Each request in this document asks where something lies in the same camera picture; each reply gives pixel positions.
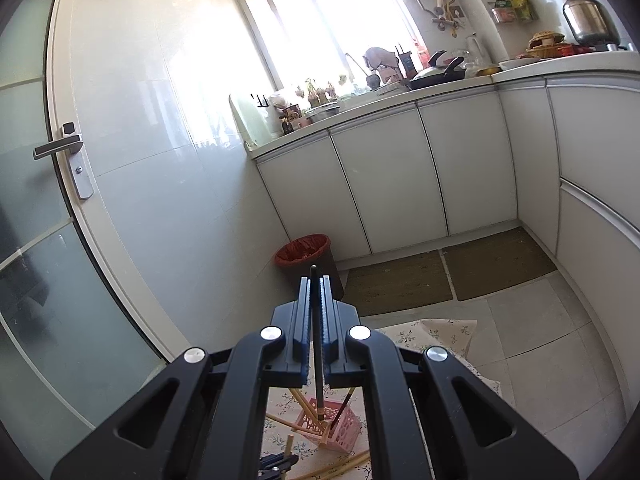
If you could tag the black frying pan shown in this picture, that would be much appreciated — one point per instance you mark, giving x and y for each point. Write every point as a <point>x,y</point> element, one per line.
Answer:
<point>430,79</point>

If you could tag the metal water pipes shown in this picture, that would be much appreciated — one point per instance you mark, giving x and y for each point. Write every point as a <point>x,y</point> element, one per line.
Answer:
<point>440,10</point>

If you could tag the pale cutting board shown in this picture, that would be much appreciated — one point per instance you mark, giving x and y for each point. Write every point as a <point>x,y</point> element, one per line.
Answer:
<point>250,120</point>

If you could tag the wooden chopstick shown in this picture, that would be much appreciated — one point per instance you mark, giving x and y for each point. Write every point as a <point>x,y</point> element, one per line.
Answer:
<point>291,445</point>
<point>340,464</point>
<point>280,421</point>
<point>302,402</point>
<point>355,469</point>

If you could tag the white dish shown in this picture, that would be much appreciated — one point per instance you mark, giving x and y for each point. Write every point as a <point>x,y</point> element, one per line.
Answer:
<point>517,64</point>

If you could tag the pink plastic basket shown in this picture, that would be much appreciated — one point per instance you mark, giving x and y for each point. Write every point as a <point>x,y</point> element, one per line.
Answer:
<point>345,435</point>

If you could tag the woven basket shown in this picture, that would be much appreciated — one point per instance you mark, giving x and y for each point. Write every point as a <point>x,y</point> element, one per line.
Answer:
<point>545,42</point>

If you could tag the floral cloth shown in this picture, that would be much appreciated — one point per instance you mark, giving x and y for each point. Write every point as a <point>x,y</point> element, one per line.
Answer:
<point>440,332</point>

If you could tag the window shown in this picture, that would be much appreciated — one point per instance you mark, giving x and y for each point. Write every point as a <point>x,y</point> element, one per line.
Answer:
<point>310,25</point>

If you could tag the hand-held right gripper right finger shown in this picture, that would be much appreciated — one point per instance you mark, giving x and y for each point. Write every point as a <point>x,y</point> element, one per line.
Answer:
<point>330,330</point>

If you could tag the dark box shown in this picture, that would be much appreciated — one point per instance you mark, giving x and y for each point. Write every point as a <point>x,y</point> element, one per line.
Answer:
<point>407,65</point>

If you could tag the brown floor mat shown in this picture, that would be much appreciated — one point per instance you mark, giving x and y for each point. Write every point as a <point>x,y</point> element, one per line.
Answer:
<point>400,285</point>
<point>500,265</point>

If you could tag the white kitchen cabinet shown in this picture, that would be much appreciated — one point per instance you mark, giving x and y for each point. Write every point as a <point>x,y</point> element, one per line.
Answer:
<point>595,240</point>
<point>400,175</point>

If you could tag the metal pot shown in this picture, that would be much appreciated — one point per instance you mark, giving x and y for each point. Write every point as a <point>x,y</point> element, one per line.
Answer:
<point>322,112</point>

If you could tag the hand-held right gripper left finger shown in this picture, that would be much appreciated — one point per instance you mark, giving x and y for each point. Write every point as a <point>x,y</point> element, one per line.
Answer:
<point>302,330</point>

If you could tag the steel kettle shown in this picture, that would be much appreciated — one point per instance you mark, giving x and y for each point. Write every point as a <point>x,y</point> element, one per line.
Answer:
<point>587,17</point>

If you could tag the yellow packet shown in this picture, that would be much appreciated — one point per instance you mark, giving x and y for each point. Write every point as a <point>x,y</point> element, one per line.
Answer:
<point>520,2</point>

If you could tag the brown trash bin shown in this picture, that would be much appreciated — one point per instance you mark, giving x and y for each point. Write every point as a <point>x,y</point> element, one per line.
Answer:
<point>332,272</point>

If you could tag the frosted glass door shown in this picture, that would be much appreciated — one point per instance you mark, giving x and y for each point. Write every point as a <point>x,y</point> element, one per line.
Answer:
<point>45,285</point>

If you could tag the red bottle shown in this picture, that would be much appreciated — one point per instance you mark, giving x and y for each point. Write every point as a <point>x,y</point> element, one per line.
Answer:
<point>422,55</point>

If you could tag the clear plastic pitcher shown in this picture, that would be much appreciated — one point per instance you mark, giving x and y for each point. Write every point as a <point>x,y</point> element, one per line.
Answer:
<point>477,52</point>

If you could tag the horse figurine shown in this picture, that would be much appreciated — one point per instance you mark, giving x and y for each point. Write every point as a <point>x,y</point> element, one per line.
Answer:
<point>380,57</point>

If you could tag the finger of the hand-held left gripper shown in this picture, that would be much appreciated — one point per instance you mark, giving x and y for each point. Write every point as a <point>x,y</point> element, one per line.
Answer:
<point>275,467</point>

